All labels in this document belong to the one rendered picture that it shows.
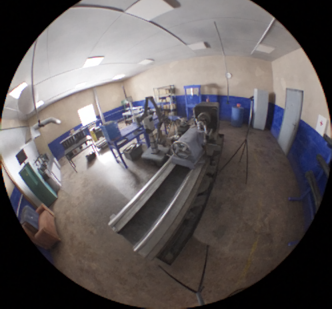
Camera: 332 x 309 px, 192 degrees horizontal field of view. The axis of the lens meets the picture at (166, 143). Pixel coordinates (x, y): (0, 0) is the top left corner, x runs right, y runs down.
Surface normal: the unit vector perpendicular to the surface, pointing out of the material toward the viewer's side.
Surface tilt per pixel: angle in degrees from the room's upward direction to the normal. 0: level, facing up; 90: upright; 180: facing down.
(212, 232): 0
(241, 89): 90
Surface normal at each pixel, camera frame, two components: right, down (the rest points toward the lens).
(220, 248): -0.15, -0.85
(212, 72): -0.54, 0.49
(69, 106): 0.83, 0.16
